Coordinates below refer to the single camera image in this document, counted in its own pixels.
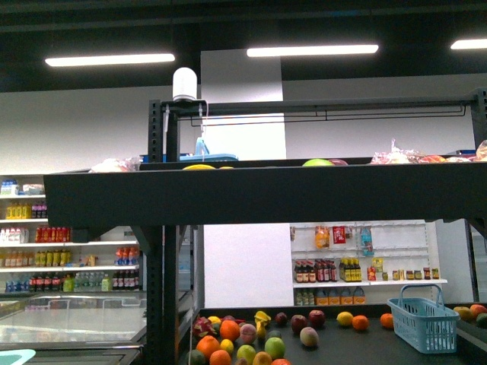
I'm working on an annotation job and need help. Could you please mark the yellow banana top shelf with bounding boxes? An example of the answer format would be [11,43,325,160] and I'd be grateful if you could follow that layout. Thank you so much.
[183,163,215,171]

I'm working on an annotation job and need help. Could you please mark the blue basket on top shelf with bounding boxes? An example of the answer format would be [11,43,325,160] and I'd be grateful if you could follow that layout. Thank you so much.
[180,137,238,162]

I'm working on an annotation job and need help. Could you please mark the blue basket on shelf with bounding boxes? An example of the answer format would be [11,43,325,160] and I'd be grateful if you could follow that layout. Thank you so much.
[180,137,238,162]
[387,284,460,354]

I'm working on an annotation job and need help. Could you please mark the green apple top shelf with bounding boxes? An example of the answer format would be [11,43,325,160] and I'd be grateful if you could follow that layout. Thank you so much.
[302,158,334,167]

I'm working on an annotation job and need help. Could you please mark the green apple shelf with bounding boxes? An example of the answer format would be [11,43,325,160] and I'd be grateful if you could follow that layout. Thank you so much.
[264,337,286,360]
[302,158,334,167]

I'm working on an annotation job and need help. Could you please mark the large orange far shelf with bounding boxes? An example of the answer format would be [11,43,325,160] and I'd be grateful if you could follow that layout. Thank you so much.
[220,320,240,342]

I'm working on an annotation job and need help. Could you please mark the red apple far shelf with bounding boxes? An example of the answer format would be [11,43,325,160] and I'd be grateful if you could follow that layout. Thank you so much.
[308,309,326,329]

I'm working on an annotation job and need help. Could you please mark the green apple far shelf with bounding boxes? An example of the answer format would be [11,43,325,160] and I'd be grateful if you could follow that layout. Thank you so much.
[264,337,286,360]

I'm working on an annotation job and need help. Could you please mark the peach far shelf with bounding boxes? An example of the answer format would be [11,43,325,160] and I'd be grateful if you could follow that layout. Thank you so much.
[300,327,319,348]

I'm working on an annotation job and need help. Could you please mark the yellow lemon far shelf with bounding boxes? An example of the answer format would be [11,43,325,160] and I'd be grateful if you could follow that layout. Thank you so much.
[336,311,354,328]

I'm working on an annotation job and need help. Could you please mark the black metal produce shelf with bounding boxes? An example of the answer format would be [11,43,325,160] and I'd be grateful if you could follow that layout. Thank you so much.
[43,88,486,364]

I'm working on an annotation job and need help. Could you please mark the orange beside far lemon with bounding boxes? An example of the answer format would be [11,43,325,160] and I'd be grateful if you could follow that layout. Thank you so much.
[352,315,369,332]

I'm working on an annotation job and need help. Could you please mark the blue basket on far shelf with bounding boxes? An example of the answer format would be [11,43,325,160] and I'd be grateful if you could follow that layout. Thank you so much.
[387,284,460,354]

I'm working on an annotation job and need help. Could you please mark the white dome device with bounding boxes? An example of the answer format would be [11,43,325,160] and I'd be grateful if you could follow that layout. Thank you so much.
[173,67,198,102]

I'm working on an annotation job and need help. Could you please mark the middle ceiling light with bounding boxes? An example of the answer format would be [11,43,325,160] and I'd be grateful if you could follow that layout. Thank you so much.
[247,44,379,58]

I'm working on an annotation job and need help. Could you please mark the ceiling light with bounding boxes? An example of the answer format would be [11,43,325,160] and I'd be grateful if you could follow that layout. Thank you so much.
[247,44,379,58]
[45,53,176,68]

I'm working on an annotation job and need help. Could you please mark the left ceiling light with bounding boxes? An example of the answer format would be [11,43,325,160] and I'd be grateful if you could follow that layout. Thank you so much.
[45,53,176,68]

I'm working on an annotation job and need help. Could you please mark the pink dragon fruit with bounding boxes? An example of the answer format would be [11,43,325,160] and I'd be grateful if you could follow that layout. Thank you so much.
[192,316,217,339]

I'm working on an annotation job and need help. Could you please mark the left drinks shelving unit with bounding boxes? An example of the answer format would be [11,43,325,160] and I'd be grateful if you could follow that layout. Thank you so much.
[1,173,142,295]

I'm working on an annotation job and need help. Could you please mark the glass chest freezer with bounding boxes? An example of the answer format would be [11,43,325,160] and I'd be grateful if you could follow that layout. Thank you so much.
[1,291,146,364]

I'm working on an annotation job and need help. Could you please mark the back wall goods shelving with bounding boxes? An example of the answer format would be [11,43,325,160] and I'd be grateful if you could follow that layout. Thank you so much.
[290,220,447,306]

